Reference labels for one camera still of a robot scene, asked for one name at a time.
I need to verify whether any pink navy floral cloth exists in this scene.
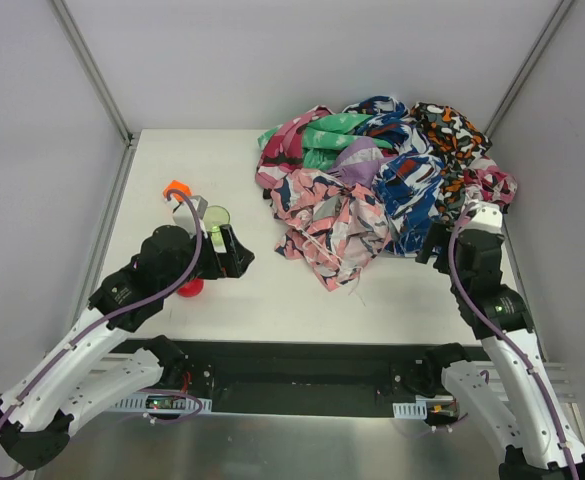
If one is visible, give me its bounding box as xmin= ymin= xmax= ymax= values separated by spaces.
xmin=270 ymin=169 xmax=391 ymax=292

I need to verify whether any lavender purple cloth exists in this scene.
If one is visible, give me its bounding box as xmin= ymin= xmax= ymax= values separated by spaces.
xmin=327 ymin=137 xmax=385 ymax=188

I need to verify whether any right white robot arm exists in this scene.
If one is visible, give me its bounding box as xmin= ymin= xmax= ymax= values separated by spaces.
xmin=405 ymin=222 xmax=585 ymax=479

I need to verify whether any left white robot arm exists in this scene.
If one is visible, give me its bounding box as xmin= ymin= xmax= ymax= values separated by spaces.
xmin=0 ymin=224 xmax=255 ymax=472

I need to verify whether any blue white red cloth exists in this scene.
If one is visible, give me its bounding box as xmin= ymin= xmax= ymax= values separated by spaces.
xmin=344 ymin=96 xmax=443 ymax=256

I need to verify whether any black orange white cloth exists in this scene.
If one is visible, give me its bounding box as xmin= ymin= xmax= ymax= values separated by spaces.
xmin=412 ymin=102 xmax=492 ymax=224

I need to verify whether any magenta pink patterned cloth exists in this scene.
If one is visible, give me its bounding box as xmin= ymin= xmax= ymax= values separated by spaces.
xmin=255 ymin=105 xmax=332 ymax=190

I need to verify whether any green white patterned cloth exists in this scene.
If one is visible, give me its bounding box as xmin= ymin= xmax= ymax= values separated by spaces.
xmin=257 ymin=112 xmax=396 ymax=172

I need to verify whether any red ball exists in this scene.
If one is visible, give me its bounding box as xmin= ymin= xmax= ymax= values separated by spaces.
xmin=177 ymin=278 xmax=205 ymax=298

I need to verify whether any green translucent cup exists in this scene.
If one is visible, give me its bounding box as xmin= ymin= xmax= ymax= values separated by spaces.
xmin=203 ymin=205 xmax=231 ymax=248

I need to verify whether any orange block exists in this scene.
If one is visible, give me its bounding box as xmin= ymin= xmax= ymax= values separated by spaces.
xmin=163 ymin=180 xmax=191 ymax=203

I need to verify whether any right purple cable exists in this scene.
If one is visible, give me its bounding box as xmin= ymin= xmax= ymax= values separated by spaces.
xmin=446 ymin=205 xmax=581 ymax=480

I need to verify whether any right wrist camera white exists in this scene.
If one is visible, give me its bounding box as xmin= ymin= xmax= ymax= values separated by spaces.
xmin=463 ymin=202 xmax=503 ymax=234

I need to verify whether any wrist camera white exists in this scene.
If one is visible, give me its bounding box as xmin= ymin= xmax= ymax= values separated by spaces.
xmin=463 ymin=202 xmax=503 ymax=234
xmin=167 ymin=195 xmax=208 ymax=236

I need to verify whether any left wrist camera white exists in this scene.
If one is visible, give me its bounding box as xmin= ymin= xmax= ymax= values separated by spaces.
xmin=167 ymin=195 xmax=208 ymax=236

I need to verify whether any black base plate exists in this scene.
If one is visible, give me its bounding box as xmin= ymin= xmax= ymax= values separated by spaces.
xmin=159 ymin=340 xmax=444 ymax=418

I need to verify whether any right aluminium frame post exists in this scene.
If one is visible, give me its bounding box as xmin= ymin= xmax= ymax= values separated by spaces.
xmin=485 ymin=0 xmax=577 ymax=137

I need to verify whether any aluminium frame post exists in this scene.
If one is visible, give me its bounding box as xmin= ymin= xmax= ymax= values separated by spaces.
xmin=485 ymin=0 xmax=577 ymax=137
xmin=48 ymin=0 xmax=134 ymax=145

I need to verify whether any left aluminium frame post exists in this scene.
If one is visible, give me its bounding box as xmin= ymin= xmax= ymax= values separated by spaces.
xmin=48 ymin=0 xmax=134 ymax=145

